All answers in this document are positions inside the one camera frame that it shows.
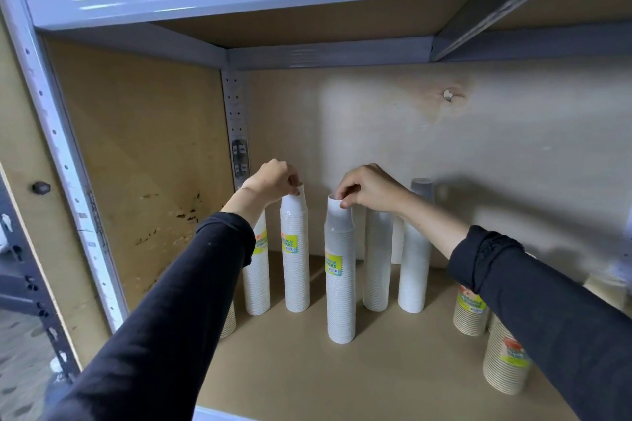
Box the white metal shelf wooden boards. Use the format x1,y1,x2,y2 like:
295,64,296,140
0,0,632,421

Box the person's right hand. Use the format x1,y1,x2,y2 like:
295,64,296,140
335,164,413,214

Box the stack of white plastic cups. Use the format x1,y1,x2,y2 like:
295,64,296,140
398,178,435,314
242,210,271,316
280,184,311,314
363,208,394,312
324,193,357,345

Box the black metal rack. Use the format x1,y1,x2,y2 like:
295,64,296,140
0,174,82,387

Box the grey upright joint plate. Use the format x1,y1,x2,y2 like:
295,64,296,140
230,139,250,178

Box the person's left forearm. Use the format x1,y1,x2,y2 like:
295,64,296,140
41,186,270,421

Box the stack of beige paper cups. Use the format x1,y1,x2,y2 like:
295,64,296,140
582,271,629,313
219,301,238,341
483,312,533,396
453,282,490,337

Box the person's right forearm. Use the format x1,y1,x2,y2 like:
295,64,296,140
394,191,632,421

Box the person's left hand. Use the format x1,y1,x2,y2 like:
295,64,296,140
240,159,303,207

